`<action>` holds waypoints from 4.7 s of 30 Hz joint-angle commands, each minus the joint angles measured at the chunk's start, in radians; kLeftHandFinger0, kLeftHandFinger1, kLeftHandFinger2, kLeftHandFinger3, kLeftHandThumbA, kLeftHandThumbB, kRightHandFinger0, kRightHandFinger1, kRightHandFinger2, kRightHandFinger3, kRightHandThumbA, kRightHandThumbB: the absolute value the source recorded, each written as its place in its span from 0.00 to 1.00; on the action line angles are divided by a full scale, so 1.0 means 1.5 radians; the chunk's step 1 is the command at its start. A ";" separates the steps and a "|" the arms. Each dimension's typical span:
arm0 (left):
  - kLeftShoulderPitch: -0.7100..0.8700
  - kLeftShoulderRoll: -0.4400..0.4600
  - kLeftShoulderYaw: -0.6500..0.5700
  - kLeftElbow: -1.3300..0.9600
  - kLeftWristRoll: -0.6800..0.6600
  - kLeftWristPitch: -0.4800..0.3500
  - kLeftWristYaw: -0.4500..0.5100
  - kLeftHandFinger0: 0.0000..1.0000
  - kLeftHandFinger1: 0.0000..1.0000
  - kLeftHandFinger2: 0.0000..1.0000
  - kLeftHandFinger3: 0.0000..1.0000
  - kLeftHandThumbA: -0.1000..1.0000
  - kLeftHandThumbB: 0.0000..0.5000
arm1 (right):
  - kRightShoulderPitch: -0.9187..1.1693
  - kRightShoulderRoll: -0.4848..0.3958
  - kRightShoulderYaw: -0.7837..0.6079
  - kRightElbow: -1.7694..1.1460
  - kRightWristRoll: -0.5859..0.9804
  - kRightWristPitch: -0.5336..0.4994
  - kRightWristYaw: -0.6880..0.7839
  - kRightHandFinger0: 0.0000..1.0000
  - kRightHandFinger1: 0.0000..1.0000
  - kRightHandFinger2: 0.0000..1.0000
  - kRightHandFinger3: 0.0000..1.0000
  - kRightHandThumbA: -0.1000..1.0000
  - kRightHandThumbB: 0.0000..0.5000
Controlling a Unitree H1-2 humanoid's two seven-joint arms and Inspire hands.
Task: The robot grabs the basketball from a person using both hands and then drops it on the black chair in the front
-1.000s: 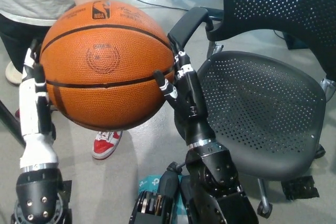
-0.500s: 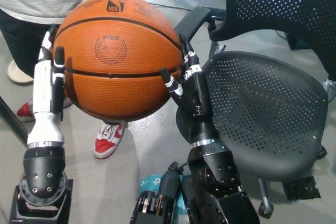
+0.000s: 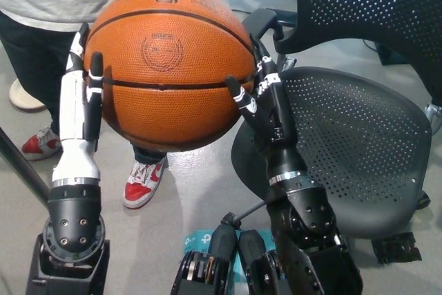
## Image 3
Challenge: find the black box on floor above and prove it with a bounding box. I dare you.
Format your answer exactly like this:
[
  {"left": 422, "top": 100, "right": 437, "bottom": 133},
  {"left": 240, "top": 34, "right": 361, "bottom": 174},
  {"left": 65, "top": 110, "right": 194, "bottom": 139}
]
[{"left": 376, "top": 42, "right": 405, "bottom": 66}]

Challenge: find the black perforated office chair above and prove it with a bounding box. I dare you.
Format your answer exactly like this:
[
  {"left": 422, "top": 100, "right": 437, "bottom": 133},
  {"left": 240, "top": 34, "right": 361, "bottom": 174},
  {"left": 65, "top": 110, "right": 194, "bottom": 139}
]
[{"left": 220, "top": 0, "right": 442, "bottom": 240}]

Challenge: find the beige round plate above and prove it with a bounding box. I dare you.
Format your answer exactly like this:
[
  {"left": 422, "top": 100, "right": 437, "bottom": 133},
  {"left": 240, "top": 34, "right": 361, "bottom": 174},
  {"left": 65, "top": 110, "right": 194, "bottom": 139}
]
[{"left": 8, "top": 79, "right": 46, "bottom": 113}]

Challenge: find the orange NBA basketball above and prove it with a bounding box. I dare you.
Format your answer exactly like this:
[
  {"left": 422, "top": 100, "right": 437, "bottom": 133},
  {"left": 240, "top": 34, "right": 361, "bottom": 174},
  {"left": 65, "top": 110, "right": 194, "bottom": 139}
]
[{"left": 84, "top": 0, "right": 258, "bottom": 153}]

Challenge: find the teal router box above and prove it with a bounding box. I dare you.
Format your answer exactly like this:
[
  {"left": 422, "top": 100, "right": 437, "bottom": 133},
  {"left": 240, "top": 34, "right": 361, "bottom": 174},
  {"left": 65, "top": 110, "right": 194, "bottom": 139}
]
[{"left": 182, "top": 229, "right": 277, "bottom": 295}]

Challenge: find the red white sneaker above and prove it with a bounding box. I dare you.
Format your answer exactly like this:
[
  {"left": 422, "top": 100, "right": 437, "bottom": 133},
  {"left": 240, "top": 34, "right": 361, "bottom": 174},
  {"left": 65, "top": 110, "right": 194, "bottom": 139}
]
[
  {"left": 123, "top": 156, "right": 169, "bottom": 210},
  {"left": 21, "top": 126, "right": 63, "bottom": 161}
]

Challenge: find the red white right sneaker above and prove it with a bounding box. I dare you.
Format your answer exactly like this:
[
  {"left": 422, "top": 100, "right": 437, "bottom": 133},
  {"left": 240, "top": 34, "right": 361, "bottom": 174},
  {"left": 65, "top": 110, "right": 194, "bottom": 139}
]
[{"left": 21, "top": 126, "right": 63, "bottom": 161}]

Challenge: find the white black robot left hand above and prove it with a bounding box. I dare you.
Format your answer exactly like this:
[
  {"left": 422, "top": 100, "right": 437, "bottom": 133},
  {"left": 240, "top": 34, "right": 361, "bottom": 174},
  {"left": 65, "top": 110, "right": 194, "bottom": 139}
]
[{"left": 51, "top": 22, "right": 104, "bottom": 185}]

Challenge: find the black metal pole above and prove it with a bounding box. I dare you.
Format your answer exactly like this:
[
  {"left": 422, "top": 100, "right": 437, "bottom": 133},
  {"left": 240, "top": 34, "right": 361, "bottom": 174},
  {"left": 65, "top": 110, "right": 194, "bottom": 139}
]
[{"left": 0, "top": 127, "right": 51, "bottom": 206}]

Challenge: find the red white left sneaker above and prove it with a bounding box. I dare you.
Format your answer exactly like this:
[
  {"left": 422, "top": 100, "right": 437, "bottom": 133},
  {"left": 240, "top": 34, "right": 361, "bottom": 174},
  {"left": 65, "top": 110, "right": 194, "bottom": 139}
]
[{"left": 123, "top": 156, "right": 169, "bottom": 210}]

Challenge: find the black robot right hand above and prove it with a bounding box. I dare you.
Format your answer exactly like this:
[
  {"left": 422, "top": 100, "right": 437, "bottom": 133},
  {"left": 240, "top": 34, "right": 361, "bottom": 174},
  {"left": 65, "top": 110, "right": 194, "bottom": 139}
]
[{"left": 224, "top": 33, "right": 309, "bottom": 185}]

